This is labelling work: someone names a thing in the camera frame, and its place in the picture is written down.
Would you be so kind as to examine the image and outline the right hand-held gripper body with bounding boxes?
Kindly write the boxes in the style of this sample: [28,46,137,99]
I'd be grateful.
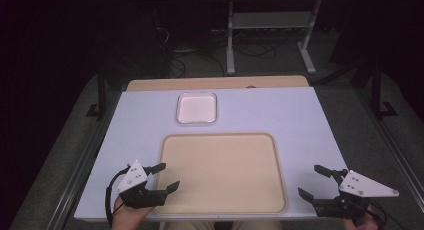
[314,169,400,221]

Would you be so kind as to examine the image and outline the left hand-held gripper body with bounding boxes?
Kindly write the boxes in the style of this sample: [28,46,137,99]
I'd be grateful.
[114,160,167,210]

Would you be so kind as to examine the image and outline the person's left hand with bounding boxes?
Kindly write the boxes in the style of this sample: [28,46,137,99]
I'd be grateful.
[110,195,155,230]

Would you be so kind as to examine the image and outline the person's right hand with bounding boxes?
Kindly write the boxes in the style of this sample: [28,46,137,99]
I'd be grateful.
[343,204,382,230]

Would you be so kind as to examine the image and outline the beige plastic tray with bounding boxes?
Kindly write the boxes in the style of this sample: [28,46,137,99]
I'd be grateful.
[152,132,289,216]

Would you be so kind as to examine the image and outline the white square dish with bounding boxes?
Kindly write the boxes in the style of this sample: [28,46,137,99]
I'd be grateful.
[175,91,218,125]

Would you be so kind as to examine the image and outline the black metal stand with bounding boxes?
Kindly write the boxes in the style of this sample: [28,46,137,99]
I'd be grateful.
[85,67,109,121]
[369,58,399,121]

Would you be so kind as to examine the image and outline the white metal stand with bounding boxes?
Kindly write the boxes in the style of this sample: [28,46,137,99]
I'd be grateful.
[225,0,323,76]

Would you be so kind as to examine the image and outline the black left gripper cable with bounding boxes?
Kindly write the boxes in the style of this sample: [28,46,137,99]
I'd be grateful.
[105,164,132,225]

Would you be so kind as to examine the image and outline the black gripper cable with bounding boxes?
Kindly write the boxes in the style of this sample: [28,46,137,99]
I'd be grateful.
[105,164,132,225]
[369,199,408,230]

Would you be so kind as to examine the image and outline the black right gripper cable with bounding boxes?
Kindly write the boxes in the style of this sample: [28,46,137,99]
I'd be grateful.
[369,199,408,230]

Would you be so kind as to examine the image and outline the aluminium frame rail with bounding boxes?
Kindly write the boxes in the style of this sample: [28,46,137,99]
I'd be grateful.
[356,89,424,204]
[46,91,122,230]

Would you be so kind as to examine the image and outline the black floor cables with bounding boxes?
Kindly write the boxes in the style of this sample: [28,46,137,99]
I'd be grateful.
[151,8,279,79]

